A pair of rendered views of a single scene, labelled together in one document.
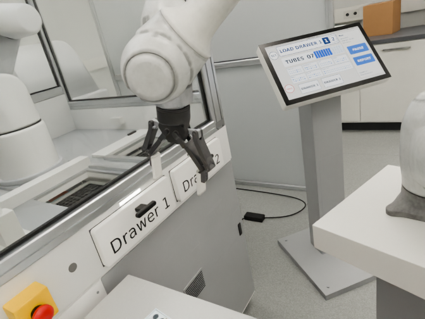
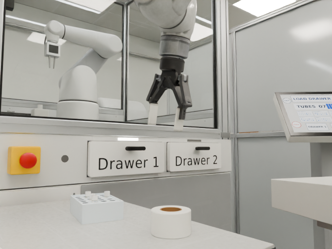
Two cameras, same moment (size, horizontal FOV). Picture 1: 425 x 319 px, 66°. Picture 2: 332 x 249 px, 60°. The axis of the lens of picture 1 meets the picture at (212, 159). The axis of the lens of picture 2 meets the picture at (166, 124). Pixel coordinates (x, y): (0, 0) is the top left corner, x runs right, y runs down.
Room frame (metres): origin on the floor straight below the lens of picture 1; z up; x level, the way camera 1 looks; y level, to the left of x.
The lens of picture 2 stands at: (-0.12, -0.15, 0.91)
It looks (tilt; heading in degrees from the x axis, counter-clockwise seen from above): 5 degrees up; 16
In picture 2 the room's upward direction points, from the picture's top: straight up
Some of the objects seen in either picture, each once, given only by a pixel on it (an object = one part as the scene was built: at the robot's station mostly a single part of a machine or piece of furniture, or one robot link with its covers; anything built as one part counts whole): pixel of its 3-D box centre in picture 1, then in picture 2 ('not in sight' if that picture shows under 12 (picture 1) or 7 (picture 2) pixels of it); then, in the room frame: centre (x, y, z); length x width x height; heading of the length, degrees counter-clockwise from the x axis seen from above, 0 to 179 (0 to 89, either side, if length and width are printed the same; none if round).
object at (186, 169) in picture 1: (199, 167); (195, 156); (1.05, 0.05, 0.87); 0.29 x 0.02 x 0.11; 144
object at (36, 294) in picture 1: (32, 309); (24, 159); (0.51, 0.41, 0.88); 0.07 x 0.05 x 0.07; 144
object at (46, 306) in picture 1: (42, 314); (27, 160); (0.49, 0.38, 0.88); 0.04 x 0.03 x 0.04; 144
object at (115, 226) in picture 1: (138, 216); (129, 157); (0.79, 0.23, 0.87); 0.29 x 0.02 x 0.11; 144
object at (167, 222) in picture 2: not in sight; (170, 221); (0.38, -0.02, 0.78); 0.07 x 0.07 x 0.04
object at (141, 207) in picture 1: (142, 208); (133, 148); (0.78, 0.21, 0.91); 0.07 x 0.04 x 0.01; 144
